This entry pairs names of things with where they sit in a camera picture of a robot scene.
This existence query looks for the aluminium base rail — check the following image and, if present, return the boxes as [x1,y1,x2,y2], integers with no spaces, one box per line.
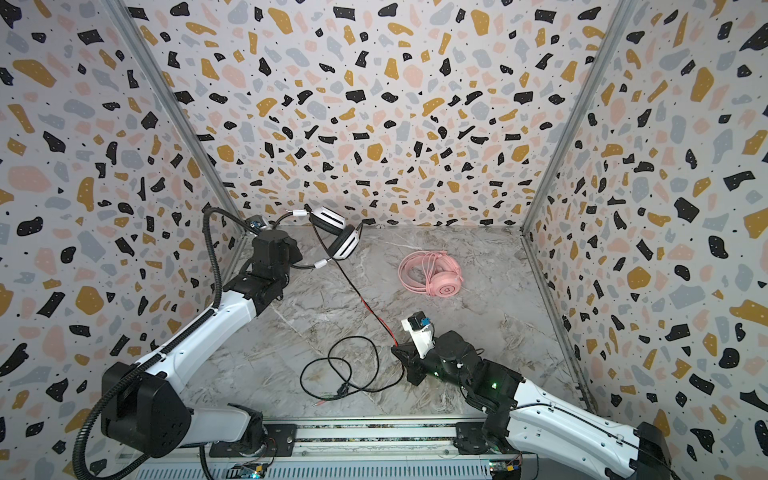
[113,415,631,480]

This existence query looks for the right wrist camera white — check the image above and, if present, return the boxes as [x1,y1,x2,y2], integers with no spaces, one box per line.
[401,311,434,359]

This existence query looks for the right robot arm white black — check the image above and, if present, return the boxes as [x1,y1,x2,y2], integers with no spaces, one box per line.
[391,327,676,479]

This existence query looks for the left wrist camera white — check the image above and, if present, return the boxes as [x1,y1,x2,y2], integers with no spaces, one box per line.
[245,215,269,235]

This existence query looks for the white black headphones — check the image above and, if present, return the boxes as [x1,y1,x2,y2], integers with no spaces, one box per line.
[272,204,363,270]

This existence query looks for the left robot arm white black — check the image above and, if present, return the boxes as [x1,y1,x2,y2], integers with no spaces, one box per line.
[100,230,302,458]

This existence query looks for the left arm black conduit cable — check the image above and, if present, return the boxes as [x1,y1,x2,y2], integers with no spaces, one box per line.
[71,206,259,480]

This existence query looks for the black headphone cable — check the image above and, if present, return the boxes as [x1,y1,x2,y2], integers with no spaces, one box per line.
[298,218,406,402]

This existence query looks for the pink headphones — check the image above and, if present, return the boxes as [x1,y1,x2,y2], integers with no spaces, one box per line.
[397,251,464,298]

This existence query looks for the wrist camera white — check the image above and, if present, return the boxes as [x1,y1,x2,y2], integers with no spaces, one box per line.
[245,215,269,235]
[401,311,434,359]

